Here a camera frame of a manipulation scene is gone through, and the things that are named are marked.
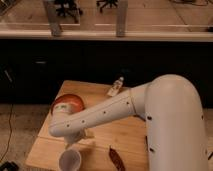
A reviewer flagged black office chair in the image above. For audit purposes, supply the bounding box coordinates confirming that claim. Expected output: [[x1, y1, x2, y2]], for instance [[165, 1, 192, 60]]
[[96, 0, 118, 13], [54, 0, 83, 17]]

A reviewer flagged small white tube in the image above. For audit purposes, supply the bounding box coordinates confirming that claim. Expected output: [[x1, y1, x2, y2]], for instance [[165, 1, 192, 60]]
[[107, 77, 124, 97]]

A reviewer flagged grey table leg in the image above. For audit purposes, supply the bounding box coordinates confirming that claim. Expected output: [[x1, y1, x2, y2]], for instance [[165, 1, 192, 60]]
[[116, 0, 128, 37], [43, 0, 61, 37]]

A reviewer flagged black floor cable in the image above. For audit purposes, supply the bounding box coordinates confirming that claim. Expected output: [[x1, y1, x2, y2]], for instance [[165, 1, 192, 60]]
[[0, 103, 15, 163]]

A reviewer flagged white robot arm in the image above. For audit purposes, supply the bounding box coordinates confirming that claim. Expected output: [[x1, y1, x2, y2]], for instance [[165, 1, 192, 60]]
[[49, 74, 209, 171]]

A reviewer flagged red ceramic bowl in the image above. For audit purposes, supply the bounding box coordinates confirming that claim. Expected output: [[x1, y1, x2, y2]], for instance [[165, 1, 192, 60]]
[[50, 94, 85, 115]]

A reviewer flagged wooden table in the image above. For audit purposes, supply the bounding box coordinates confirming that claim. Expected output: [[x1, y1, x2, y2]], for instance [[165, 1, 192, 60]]
[[26, 81, 148, 171]]

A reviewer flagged left grey table leg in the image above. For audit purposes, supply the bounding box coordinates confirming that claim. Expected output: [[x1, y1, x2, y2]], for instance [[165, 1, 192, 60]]
[[43, 0, 61, 37]]

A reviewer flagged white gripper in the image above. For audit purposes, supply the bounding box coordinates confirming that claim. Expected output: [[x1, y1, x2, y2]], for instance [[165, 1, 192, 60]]
[[64, 131, 86, 149]]

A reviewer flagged right grey table leg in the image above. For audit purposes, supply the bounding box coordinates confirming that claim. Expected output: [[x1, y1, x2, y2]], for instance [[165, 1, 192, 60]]
[[116, 0, 128, 37]]

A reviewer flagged black device on floor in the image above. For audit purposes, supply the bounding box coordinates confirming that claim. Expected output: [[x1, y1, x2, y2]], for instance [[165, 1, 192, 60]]
[[0, 162, 19, 171]]

